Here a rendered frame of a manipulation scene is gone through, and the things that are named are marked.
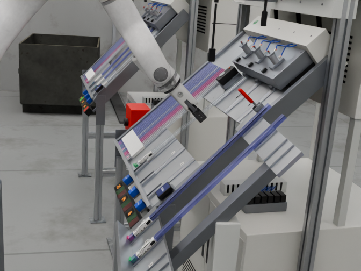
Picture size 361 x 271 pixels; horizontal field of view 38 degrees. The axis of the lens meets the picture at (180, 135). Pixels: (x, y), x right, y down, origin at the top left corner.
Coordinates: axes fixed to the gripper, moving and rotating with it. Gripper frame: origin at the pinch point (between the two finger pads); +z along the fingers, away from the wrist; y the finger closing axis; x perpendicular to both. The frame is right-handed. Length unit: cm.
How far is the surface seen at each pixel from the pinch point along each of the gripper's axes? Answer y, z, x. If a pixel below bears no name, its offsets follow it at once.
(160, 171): -13.8, -0.6, 21.9
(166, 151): -4.5, -0.1, 17.1
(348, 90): -24, 18, -41
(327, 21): -4, 5, -54
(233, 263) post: -67, 6, 17
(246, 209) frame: -18.2, 30.8, 9.8
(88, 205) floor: 126, 51, 92
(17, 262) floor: 61, 21, 117
